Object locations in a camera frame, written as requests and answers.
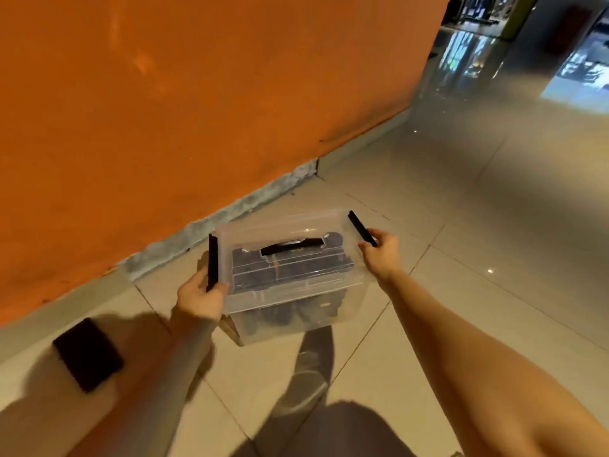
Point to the person's right hand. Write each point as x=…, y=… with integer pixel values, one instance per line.
x=386, y=256

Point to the person's left hand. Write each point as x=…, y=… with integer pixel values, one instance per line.
x=197, y=297

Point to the person's right thumb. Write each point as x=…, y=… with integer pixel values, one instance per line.
x=367, y=256

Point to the person's left thumb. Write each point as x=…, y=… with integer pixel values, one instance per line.
x=220, y=291

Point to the clear plastic storage box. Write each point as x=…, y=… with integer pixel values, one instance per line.
x=295, y=285

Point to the person's right forearm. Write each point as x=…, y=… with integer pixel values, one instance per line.
x=476, y=375

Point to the person's left forearm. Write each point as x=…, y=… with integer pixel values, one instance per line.
x=157, y=390

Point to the black items in box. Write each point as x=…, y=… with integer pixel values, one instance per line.
x=295, y=273

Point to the grey skirting board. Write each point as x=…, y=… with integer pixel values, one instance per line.
x=247, y=202

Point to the person's grey trousers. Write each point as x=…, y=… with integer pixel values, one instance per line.
x=314, y=399

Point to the black armband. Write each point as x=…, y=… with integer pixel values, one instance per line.
x=88, y=354

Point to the glass shop display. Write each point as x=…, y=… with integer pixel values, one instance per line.
x=468, y=37

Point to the bright shop front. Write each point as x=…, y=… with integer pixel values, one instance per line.
x=583, y=71

